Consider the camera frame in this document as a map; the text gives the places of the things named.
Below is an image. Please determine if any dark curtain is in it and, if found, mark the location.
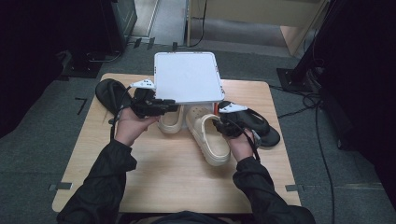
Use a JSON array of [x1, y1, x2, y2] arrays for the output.
[[311, 0, 396, 211], [0, 0, 106, 139]]

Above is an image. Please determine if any dark cabinet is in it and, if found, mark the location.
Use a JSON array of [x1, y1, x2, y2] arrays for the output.
[[99, 0, 138, 56]]

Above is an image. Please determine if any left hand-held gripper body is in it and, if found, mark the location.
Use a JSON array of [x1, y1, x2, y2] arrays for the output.
[[129, 78, 169, 119]]

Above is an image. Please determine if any black flip-flop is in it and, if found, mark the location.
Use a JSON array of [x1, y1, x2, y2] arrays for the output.
[[219, 100, 281, 148], [94, 77, 138, 118]]

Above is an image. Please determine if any black metal stand with base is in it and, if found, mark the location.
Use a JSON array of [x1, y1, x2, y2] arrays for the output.
[[276, 0, 345, 93]]

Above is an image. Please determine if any black hanging cable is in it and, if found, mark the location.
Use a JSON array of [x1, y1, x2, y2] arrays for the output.
[[188, 0, 209, 49]]

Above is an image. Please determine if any person's left hand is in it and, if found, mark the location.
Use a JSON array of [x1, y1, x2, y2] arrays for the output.
[[114, 106, 162, 147]]

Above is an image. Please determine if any black floor cable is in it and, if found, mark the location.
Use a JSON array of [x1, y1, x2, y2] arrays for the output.
[[269, 83, 338, 224]]

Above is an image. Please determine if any person's dark torso clothing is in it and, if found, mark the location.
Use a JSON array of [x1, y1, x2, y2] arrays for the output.
[[118, 210, 251, 224]]

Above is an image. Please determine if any black corner floor tape mark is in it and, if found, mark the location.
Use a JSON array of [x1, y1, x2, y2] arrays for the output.
[[75, 97, 89, 116]]

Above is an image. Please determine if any black flat stand base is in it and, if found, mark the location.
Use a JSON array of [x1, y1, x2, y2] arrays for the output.
[[60, 49, 124, 79]]

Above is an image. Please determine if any beige clog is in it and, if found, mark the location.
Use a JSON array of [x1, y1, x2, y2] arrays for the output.
[[185, 105, 233, 167], [156, 105, 186, 135]]

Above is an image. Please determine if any person's right hand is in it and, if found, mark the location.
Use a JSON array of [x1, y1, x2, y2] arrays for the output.
[[225, 129, 260, 163]]

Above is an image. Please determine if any right hand-held gripper black cable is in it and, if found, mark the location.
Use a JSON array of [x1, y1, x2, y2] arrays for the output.
[[232, 119, 262, 163]]

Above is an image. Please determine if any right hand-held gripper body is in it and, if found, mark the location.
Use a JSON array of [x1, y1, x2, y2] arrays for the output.
[[218, 101, 249, 139]]

